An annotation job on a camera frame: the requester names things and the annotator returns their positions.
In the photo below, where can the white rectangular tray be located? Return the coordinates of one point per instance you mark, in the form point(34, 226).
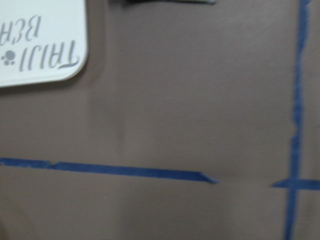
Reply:
point(42, 41)

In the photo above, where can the grey folded cloth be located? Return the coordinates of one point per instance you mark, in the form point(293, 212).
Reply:
point(210, 2)

